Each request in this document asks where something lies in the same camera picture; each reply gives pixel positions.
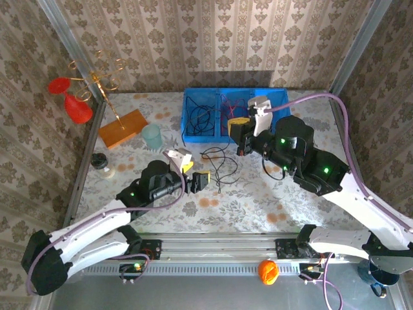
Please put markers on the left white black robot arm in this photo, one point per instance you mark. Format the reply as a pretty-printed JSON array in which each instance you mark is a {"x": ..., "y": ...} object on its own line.
[{"x": 96, "y": 219}]

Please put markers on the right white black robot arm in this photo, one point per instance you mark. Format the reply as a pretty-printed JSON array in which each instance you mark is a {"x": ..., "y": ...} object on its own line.
[{"x": 371, "y": 206}]

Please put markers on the blue three-compartment plastic bin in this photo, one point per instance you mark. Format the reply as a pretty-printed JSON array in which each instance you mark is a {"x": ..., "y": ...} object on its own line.
[{"x": 200, "y": 139}]

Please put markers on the frosted pale green cup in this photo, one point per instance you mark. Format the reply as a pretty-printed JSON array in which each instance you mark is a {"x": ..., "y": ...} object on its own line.
[{"x": 152, "y": 135}]

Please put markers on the small bottle with black cap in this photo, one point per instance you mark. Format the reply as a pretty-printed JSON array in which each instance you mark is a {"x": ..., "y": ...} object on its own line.
[{"x": 98, "y": 159}]

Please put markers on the small black controller board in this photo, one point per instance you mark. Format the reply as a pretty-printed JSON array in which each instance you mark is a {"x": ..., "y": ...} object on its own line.
[
  {"x": 309, "y": 269},
  {"x": 129, "y": 269}
]

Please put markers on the red plastic goblet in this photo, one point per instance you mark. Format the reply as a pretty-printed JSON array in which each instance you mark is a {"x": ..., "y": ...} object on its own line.
[{"x": 75, "y": 108}]

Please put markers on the orange mandarin fruit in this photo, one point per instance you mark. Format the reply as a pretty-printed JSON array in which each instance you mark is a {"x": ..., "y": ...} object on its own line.
[{"x": 268, "y": 272}]

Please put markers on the dark blue mug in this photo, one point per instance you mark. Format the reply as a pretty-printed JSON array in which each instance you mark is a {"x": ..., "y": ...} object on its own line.
[{"x": 364, "y": 274}]

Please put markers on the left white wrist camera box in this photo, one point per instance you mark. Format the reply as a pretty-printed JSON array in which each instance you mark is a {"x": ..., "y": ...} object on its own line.
[{"x": 180, "y": 155}]

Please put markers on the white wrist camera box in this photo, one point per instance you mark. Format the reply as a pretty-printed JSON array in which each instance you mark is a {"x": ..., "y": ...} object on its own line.
[
  {"x": 259, "y": 106},
  {"x": 180, "y": 155}
]

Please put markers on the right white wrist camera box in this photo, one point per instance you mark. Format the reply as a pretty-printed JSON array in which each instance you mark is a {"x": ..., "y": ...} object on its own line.
[{"x": 259, "y": 106}]

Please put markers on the aluminium side rail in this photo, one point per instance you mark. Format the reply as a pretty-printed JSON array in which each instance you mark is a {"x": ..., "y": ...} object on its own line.
[
  {"x": 338, "y": 126},
  {"x": 84, "y": 158}
]

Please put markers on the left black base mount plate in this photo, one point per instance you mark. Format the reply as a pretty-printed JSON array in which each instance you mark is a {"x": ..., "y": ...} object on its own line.
[{"x": 151, "y": 248}]

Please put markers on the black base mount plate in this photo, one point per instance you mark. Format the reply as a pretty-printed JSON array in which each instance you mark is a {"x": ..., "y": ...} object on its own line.
[
  {"x": 151, "y": 248},
  {"x": 285, "y": 248}
]

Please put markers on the aluminium frame rail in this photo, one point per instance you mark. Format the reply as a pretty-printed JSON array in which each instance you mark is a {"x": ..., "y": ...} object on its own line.
[{"x": 219, "y": 248}]

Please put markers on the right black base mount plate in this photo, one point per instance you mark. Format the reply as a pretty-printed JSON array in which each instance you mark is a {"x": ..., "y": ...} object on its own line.
[{"x": 285, "y": 248}]

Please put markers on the aluminium corner post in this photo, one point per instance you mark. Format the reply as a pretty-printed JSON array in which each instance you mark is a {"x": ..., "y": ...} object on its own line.
[
  {"x": 64, "y": 35},
  {"x": 358, "y": 48}
]

